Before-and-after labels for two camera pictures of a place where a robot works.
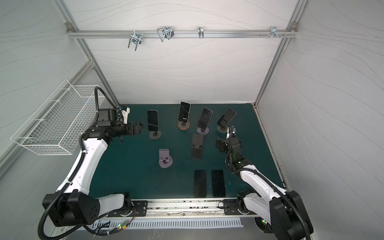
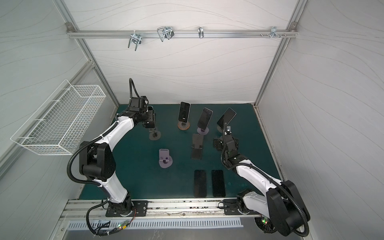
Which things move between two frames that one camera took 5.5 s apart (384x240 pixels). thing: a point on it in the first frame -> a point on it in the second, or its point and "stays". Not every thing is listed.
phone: [218, 187] stays
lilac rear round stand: [204, 132] stays
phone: [200, 183] stays
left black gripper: [137, 128] -> [151, 115]
